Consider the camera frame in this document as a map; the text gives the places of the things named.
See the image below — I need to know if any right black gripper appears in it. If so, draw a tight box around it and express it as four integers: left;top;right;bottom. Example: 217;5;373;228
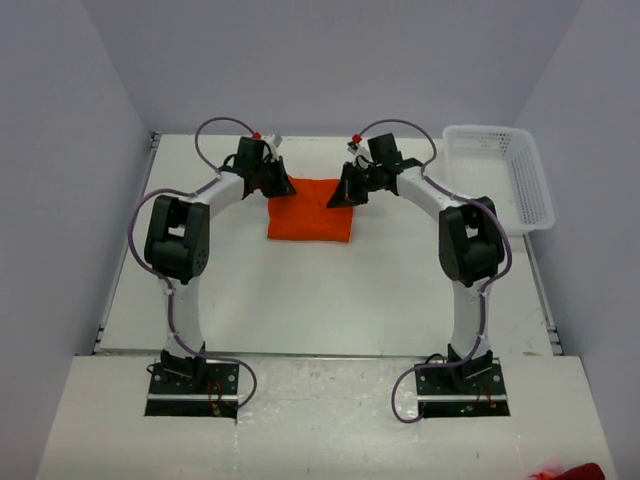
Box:
328;162;383;210

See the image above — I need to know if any orange t shirt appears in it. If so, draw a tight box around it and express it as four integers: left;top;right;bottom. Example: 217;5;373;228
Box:
267;177;354;243

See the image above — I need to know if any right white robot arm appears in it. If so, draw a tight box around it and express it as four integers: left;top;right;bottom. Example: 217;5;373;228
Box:
327;133;511;393

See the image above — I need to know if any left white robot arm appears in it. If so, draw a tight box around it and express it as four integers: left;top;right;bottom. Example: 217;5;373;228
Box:
144;134;296;393

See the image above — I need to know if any white plastic basket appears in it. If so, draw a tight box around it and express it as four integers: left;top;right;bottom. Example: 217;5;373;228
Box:
442;125;556;235

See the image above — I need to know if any red cloth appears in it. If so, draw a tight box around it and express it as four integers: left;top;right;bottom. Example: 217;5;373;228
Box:
527;463;606;480

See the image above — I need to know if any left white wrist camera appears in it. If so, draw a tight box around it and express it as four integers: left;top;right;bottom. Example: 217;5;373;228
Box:
251;132;283;162

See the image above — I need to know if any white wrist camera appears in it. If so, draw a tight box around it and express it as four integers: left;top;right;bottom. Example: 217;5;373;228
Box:
347;134;371;168
251;132;283;162

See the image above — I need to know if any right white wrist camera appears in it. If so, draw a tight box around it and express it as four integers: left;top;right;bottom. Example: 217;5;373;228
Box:
347;134;371;168

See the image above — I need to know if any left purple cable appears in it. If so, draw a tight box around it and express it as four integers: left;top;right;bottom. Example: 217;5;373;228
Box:
128;117;257;415

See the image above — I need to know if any purple cable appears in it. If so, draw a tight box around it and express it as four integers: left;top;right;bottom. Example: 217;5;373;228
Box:
128;117;257;415
392;118;515;426

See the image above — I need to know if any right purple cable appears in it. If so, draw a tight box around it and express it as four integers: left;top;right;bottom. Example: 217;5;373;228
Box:
392;118;515;426

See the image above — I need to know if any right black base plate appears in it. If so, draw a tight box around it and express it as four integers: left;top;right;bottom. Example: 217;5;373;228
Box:
415;360;511;419

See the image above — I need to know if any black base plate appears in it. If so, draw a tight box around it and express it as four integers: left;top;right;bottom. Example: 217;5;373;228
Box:
415;360;511;419
144;362;239;420

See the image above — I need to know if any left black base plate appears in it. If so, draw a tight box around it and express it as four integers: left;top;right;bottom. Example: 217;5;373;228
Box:
144;362;239;420

